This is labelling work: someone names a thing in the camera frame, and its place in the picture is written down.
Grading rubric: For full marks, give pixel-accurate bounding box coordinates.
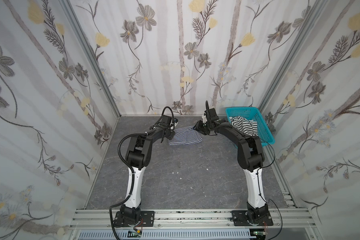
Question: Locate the blue white striped tank top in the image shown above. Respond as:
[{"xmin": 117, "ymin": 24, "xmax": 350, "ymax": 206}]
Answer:
[{"xmin": 168, "ymin": 126, "xmax": 203, "ymax": 146}]

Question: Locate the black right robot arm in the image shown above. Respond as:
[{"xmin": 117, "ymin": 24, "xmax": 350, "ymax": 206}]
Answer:
[{"xmin": 194, "ymin": 101, "xmax": 274, "ymax": 227}]

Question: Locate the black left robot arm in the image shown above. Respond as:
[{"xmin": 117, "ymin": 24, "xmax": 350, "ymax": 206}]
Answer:
[{"xmin": 109, "ymin": 107, "xmax": 178, "ymax": 228}]

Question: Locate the black white striped tank top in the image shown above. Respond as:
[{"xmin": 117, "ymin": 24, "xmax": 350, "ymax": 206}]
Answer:
[{"xmin": 229, "ymin": 116, "xmax": 259, "ymax": 136}]

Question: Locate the teal plastic basket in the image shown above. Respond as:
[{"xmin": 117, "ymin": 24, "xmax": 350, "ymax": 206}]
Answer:
[{"xmin": 226, "ymin": 107, "xmax": 275, "ymax": 147}]

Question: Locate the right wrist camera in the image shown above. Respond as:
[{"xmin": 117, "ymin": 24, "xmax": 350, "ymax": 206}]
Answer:
[{"xmin": 202, "ymin": 113, "xmax": 208, "ymax": 123}]

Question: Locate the left corrugated black cable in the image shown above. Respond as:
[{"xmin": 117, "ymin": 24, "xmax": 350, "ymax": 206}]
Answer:
[{"xmin": 108, "ymin": 133, "xmax": 148, "ymax": 240}]

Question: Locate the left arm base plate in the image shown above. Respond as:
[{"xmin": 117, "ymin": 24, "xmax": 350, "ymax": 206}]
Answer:
[{"xmin": 113, "ymin": 211, "xmax": 155, "ymax": 228}]

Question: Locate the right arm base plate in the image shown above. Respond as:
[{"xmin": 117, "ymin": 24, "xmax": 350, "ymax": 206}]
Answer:
[{"xmin": 231, "ymin": 210, "xmax": 274, "ymax": 227}]

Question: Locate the aluminium mounting rail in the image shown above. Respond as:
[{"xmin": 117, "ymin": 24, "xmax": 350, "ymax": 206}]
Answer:
[{"xmin": 69, "ymin": 208, "xmax": 317, "ymax": 230}]

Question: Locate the white slotted cable duct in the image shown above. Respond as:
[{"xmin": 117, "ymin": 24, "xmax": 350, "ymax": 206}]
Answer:
[{"xmin": 77, "ymin": 229, "xmax": 257, "ymax": 240}]

